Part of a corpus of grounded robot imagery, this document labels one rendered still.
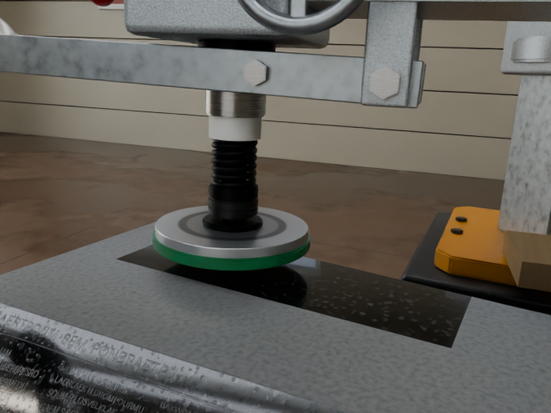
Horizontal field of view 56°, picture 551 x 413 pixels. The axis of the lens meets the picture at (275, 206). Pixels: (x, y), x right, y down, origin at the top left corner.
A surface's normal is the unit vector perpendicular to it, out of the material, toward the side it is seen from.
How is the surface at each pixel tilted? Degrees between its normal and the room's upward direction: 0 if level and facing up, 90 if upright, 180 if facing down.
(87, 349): 45
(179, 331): 0
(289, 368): 0
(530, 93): 90
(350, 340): 0
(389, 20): 90
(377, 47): 90
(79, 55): 90
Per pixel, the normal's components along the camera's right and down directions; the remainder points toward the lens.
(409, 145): -0.31, 0.22
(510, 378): 0.04, -0.97
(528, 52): -0.96, 0.03
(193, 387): -0.26, -0.54
